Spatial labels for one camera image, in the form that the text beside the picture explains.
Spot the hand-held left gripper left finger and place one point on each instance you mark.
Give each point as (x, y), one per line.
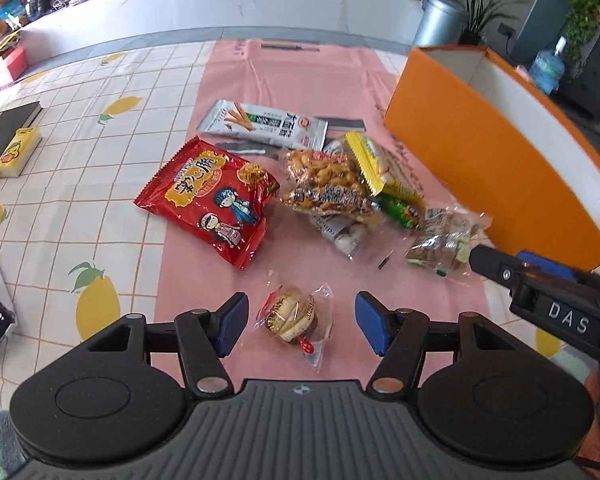
(232, 322)

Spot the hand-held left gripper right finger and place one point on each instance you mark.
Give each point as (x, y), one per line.
(370, 322)

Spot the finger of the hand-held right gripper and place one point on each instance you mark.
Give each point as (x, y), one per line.
(495, 265)
(547, 265)

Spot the clear bag of candies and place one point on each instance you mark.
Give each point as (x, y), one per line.
(445, 245)

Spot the small bun packet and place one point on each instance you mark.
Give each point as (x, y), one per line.
(290, 315)

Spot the small clear candy packet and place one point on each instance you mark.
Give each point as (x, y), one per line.
(345, 240)

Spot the orange cardboard box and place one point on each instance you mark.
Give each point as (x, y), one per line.
(480, 150)

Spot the red snack packet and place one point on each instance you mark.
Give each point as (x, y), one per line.
(205, 195)

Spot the yellow green snack packet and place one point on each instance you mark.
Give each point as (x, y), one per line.
(380, 165)

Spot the clear peanut packet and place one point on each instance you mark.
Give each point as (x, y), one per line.
(325, 175)

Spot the white stick snack packet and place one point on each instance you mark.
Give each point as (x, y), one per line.
(260, 122)

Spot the blue water jug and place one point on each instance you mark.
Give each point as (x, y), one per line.
(547, 70)

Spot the lemon print checkered tablecloth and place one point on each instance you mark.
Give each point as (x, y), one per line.
(105, 160)

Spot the long leaf potted plant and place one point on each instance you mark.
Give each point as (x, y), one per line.
(475, 20)

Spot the grey metal trash can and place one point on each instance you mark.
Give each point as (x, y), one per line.
(437, 20)

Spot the pink bottle print plastic bag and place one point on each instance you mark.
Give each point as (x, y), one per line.
(290, 75)

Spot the yellow small box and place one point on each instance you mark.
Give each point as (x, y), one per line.
(17, 152)

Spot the black book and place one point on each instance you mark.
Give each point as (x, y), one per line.
(0, 145)

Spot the white marble counter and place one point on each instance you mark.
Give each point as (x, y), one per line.
(230, 10)

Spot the red box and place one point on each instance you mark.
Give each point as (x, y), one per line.
(14, 62)

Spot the blue packet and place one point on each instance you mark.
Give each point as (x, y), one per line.
(11, 11)

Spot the wall outlet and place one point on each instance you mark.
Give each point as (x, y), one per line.
(507, 30)

